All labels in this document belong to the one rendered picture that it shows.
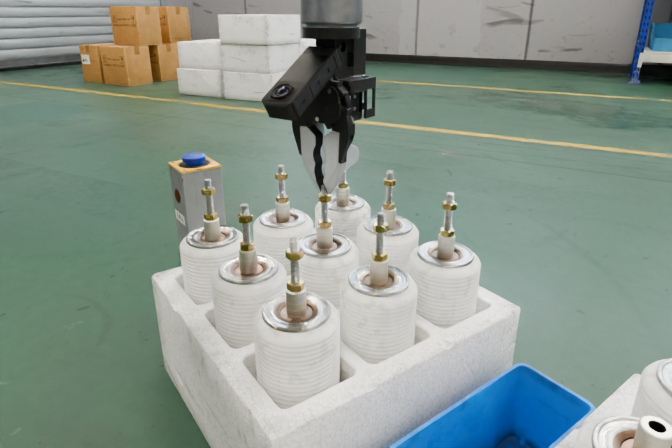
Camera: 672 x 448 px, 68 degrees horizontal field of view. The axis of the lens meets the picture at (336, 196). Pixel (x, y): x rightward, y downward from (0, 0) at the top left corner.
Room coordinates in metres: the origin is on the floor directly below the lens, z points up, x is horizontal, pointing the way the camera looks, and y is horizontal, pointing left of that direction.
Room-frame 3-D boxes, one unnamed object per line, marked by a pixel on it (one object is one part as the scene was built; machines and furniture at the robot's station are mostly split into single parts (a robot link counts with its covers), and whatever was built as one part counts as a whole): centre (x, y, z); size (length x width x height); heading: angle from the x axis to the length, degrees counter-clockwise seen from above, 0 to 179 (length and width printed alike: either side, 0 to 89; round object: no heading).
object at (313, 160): (0.66, 0.02, 0.38); 0.06 x 0.03 x 0.09; 143
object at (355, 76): (0.65, 0.00, 0.48); 0.09 x 0.08 x 0.12; 143
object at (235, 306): (0.56, 0.11, 0.16); 0.10 x 0.10 x 0.18
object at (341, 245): (0.63, 0.02, 0.25); 0.08 x 0.08 x 0.01
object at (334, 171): (0.63, -0.01, 0.38); 0.06 x 0.03 x 0.09; 143
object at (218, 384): (0.63, 0.02, 0.09); 0.39 x 0.39 x 0.18; 35
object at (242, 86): (3.51, 0.51, 0.09); 0.39 x 0.39 x 0.18; 65
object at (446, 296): (0.60, -0.15, 0.16); 0.10 x 0.10 x 0.18
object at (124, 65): (4.17, 1.72, 0.15); 0.30 x 0.24 x 0.30; 60
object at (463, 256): (0.60, -0.15, 0.25); 0.08 x 0.08 x 0.01
